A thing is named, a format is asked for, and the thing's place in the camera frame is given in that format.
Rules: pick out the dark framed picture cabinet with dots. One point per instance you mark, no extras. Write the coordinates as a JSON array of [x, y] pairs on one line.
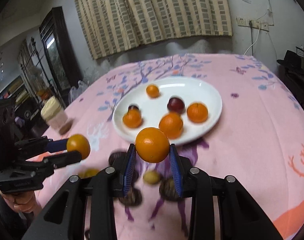
[[59, 53]]

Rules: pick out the green yellow round fruit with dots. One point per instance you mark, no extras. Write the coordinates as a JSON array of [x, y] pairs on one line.
[[90, 172]]

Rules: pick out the striped beige curtain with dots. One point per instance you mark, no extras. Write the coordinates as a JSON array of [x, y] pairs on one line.
[[114, 26]]

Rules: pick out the dark red plum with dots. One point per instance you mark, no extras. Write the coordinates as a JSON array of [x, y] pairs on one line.
[[176, 104]]

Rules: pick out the far right small mandarin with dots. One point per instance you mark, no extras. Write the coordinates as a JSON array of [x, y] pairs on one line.
[[132, 119]]

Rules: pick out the person's left hand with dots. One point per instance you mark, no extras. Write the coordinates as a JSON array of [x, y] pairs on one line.
[[25, 202]]

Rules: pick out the dark wrinkled passion fruit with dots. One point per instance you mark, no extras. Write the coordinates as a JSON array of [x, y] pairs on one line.
[[167, 190]]

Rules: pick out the pink deer print tablecloth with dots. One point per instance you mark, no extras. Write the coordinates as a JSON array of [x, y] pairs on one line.
[[259, 138]]

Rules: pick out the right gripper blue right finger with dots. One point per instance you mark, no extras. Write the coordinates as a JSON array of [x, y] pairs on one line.
[[240, 215]]

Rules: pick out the small orange kumquat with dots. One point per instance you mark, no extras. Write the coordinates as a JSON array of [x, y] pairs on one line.
[[152, 91]]

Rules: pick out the small yellow longan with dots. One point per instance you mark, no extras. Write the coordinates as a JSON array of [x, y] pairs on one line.
[[152, 177]]

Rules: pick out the white oval plate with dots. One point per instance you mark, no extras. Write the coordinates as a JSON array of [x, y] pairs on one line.
[[188, 89]]

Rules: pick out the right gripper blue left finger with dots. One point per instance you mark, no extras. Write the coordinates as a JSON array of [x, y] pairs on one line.
[[63, 217]]

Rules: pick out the mandarin orange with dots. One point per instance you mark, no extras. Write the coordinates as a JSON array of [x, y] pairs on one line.
[[171, 125], [197, 112], [152, 145]]

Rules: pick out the wall power strip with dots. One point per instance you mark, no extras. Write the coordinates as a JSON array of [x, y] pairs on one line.
[[255, 24]]

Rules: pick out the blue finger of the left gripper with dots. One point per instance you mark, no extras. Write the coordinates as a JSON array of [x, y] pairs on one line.
[[41, 144], [63, 159]]

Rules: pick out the dark plum near right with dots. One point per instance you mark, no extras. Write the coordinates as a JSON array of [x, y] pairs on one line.
[[116, 159]]

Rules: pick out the black tv stand with monitor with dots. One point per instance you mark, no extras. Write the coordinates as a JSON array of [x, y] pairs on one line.
[[291, 72]]

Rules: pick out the clear plastic bag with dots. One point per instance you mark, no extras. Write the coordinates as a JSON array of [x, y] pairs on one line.
[[75, 92]]

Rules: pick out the yellow orange fruit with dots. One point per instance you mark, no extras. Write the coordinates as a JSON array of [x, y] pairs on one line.
[[79, 143]]

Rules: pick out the dark dried date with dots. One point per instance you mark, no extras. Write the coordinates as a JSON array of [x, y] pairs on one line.
[[132, 199]]

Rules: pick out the front dark cherry with stem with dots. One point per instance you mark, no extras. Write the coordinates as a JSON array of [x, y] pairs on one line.
[[133, 107]]

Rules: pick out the cream lid tumbler cup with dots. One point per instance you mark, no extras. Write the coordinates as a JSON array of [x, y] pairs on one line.
[[54, 115]]

